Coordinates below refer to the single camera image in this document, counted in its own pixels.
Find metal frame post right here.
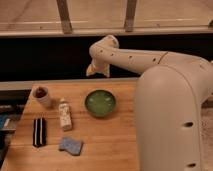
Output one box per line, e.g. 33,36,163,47
124,0,137,32

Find metal frame post left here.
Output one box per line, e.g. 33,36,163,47
56,0,72,34

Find dark objects at left edge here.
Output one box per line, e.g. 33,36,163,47
0,105,21,160

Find blue sponge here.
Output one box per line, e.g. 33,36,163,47
59,137,83,156

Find metal frame post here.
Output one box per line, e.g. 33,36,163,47
56,0,72,34
124,0,137,32

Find horizontal metal rail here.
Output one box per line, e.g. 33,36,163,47
0,26,213,37

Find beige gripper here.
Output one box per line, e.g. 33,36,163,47
86,59,110,78

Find white cup with brown inside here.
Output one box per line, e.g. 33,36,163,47
33,86,52,108

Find white small bottle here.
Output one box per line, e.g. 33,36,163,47
58,98,72,131

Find green ceramic bowl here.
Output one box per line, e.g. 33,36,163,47
84,89,116,118

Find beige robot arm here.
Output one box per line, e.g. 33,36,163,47
86,35,213,171

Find black white striped object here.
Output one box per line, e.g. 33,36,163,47
33,118,46,148

